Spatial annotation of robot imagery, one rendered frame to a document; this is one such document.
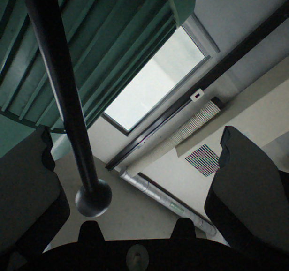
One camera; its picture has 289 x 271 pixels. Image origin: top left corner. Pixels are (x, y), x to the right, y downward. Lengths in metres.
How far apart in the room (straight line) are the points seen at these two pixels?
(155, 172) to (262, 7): 2.09
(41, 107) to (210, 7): 1.61
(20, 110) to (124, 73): 0.12
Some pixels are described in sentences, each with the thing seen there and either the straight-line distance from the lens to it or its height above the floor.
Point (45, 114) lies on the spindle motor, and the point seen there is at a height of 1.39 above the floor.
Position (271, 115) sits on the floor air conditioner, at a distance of 1.82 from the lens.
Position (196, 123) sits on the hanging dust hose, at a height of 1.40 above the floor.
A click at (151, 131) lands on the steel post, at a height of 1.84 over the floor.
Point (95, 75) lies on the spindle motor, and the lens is 0.17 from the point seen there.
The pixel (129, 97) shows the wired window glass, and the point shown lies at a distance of 1.72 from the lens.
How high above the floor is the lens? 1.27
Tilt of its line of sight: 20 degrees up
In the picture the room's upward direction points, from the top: 132 degrees counter-clockwise
